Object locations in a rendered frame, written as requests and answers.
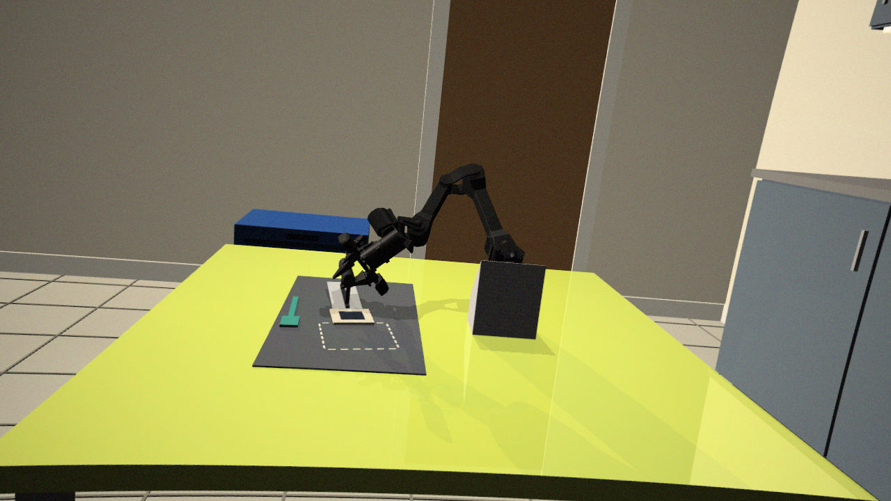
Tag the cream square tile with dark centre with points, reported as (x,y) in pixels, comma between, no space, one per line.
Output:
(351,316)

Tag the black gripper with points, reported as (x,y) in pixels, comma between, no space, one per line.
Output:
(374,257)

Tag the teal small trowel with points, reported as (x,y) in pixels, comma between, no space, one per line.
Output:
(290,320)

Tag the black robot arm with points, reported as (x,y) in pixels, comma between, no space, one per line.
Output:
(499,245)

